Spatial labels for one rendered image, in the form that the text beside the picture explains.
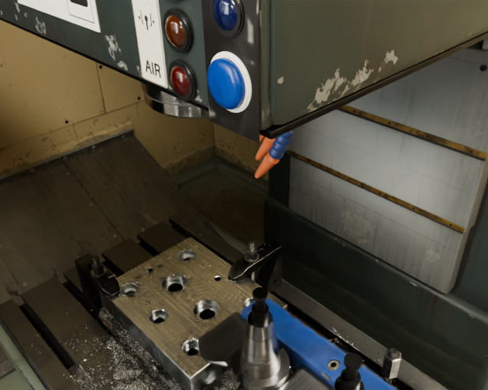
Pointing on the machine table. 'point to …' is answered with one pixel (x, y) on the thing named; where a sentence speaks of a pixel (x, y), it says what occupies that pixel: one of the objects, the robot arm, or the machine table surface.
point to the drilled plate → (215, 292)
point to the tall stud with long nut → (390, 364)
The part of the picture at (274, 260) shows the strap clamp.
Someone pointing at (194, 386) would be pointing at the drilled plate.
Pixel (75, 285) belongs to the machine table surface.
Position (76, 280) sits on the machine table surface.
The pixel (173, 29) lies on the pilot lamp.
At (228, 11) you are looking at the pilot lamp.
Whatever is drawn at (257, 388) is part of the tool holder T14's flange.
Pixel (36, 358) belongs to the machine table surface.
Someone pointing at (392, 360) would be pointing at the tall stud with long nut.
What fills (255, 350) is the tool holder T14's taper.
